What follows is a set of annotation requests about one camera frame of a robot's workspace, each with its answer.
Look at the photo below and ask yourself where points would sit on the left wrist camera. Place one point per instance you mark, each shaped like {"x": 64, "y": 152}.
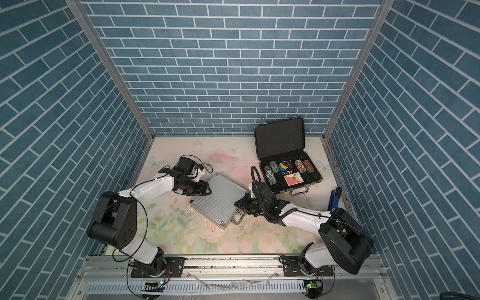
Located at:
{"x": 186, "y": 166}

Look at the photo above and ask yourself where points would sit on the green white chip stack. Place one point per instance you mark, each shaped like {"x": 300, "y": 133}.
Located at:
{"x": 270, "y": 177}

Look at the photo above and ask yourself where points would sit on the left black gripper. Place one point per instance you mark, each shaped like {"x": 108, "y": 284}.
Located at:
{"x": 202, "y": 189}

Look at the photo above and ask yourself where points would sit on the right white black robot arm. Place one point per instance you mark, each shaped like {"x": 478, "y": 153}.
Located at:
{"x": 343, "y": 242}

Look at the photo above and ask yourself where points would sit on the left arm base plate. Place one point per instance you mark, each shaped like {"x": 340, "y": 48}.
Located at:
{"x": 161, "y": 267}

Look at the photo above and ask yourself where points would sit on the silver aluminium poker case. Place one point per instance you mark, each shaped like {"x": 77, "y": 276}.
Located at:
{"x": 219, "y": 207}

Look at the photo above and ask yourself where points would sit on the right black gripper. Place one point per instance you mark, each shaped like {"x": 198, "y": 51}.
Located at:
{"x": 245, "y": 204}

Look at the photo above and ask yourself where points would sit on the black poker set case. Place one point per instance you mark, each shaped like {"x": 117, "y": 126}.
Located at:
{"x": 282, "y": 141}

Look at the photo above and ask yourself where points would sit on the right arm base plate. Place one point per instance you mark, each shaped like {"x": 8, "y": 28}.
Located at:
{"x": 295, "y": 266}

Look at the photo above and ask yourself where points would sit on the aluminium front rail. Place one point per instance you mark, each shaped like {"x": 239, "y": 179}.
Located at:
{"x": 252, "y": 267}

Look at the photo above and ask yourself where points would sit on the ace of spades card deck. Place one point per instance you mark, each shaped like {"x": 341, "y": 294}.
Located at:
{"x": 293, "y": 179}

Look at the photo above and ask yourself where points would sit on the red white chip stack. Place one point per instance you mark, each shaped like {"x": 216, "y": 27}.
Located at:
{"x": 300, "y": 166}

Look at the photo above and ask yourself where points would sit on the brown dark chip stack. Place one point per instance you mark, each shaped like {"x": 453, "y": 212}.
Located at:
{"x": 308, "y": 166}

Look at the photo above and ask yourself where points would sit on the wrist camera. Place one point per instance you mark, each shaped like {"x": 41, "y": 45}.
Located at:
{"x": 261, "y": 191}
{"x": 186, "y": 166}

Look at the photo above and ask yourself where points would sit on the yellow dealer button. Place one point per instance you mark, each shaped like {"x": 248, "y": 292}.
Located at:
{"x": 283, "y": 166}

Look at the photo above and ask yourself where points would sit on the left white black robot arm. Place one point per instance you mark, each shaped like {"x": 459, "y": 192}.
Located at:
{"x": 114, "y": 220}

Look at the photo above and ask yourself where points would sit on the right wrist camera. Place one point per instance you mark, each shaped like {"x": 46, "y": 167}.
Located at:
{"x": 261, "y": 191}

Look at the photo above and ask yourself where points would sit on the triangular button black case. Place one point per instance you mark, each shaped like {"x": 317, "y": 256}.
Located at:
{"x": 289, "y": 163}

